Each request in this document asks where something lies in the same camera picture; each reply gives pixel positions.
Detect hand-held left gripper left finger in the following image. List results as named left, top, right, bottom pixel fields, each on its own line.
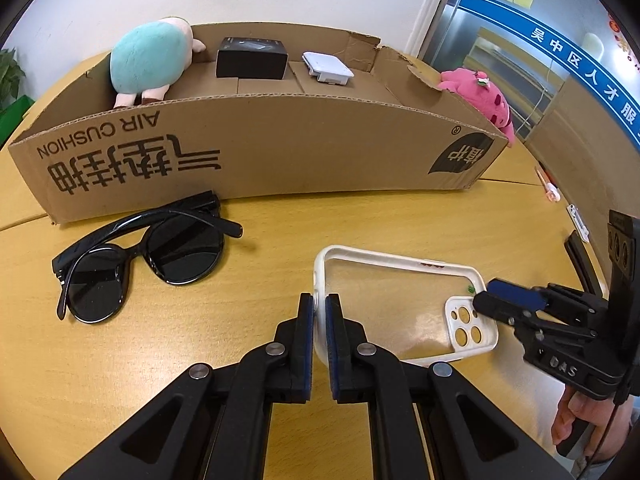
left=57, top=294, right=317, bottom=480

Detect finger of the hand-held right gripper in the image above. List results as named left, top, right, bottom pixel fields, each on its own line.
left=487, top=279, right=609, bottom=324
left=472, top=292, right=602, bottom=342

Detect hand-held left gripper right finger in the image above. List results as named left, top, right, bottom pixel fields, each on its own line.
left=325, top=294, right=583, bottom=480

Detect white clear phone case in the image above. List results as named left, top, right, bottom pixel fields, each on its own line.
left=313, top=245, right=498, bottom=368

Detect brown cardboard box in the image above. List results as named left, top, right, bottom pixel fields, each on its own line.
left=7, top=22, right=508, bottom=226

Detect black charger box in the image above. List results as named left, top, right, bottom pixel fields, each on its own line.
left=216, top=36, right=289, bottom=81

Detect green-haired pink plush toy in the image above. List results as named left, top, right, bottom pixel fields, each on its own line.
left=110, top=16, right=208, bottom=110

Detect wooden desktop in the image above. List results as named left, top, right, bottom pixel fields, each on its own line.
left=0, top=50, right=640, bottom=480

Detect person's right hand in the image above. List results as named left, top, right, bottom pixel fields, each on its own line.
left=551, top=387, right=633, bottom=462

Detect black chair back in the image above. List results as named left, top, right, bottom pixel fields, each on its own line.
left=564, top=230, right=608, bottom=301

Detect pink pen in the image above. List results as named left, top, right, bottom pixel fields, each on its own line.
left=535, top=165, right=561, bottom=203

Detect black sunglasses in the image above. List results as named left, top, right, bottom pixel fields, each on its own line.
left=51, top=191, right=244, bottom=324

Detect brown cardboard panel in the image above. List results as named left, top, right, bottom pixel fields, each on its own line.
left=525, top=75, right=640, bottom=281

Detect blue window banner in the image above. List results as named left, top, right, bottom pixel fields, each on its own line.
left=459, top=0, right=640, bottom=151

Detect red round window sticker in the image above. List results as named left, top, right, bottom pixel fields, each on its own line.
left=607, top=10, right=640, bottom=68

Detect green board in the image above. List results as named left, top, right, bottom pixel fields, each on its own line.
left=0, top=97, right=36, bottom=147

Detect green potted plant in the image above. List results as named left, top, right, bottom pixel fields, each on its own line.
left=0, top=49, right=27, bottom=111

